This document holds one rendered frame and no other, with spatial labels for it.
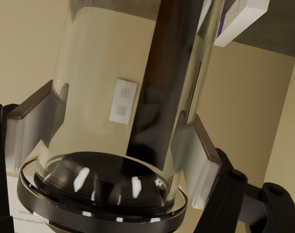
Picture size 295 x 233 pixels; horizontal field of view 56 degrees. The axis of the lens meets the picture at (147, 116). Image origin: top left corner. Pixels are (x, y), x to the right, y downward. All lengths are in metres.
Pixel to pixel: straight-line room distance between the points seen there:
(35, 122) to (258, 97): 0.75
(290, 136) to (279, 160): 0.04
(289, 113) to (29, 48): 0.63
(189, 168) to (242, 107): 0.68
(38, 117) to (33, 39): 0.65
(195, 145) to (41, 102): 0.09
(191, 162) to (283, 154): 0.33
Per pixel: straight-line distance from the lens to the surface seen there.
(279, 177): 0.49
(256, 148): 0.87
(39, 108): 0.16
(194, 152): 0.17
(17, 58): 0.82
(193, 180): 0.16
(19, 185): 0.18
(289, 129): 0.49
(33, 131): 0.16
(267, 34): 0.69
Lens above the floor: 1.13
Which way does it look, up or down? 4 degrees up
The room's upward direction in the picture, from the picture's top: 167 degrees counter-clockwise
